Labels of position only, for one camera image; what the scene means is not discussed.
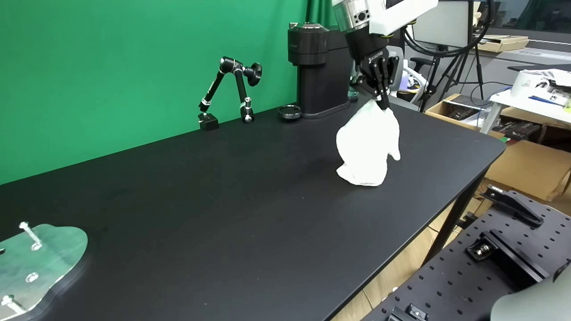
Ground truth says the green backdrop curtain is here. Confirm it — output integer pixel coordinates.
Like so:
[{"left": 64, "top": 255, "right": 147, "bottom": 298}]
[{"left": 0, "top": 0, "right": 335, "bottom": 184}]

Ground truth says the white cloth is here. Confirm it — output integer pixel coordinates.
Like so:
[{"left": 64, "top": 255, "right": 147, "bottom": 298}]
[{"left": 335, "top": 100, "right": 401, "bottom": 188}]

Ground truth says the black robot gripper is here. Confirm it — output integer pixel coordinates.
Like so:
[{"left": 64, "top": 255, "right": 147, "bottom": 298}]
[{"left": 346, "top": 27, "right": 399, "bottom": 111}]

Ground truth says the black robot base pedestal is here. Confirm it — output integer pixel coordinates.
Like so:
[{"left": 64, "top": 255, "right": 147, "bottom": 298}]
[{"left": 287, "top": 23, "right": 353, "bottom": 116}]

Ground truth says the clear acrylic plate with screws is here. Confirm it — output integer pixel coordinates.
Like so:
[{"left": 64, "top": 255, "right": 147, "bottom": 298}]
[{"left": 0, "top": 221, "right": 89, "bottom": 321}]

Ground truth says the black perforated breadboard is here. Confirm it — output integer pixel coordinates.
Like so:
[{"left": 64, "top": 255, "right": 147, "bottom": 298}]
[{"left": 365, "top": 191, "right": 571, "bottom": 321}]

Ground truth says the small black round cap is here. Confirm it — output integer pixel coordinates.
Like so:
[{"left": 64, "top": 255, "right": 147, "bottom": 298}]
[{"left": 280, "top": 104, "right": 301, "bottom": 122}]

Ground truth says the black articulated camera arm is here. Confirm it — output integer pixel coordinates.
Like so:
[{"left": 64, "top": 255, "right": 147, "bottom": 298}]
[{"left": 196, "top": 56, "right": 263, "bottom": 132}]

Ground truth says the brown cardboard box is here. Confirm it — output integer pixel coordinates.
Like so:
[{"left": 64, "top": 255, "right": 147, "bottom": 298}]
[{"left": 485, "top": 141, "right": 571, "bottom": 202}]

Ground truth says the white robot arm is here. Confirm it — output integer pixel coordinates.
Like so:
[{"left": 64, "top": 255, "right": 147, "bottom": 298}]
[{"left": 329, "top": 0, "right": 438, "bottom": 111}]

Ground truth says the black tripod stand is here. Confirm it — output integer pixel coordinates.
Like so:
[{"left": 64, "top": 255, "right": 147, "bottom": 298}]
[{"left": 404, "top": 0, "right": 488, "bottom": 109}]

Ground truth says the black bracket on breadboard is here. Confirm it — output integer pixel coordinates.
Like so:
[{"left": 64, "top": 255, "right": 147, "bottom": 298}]
[{"left": 483, "top": 186, "right": 544, "bottom": 229}]

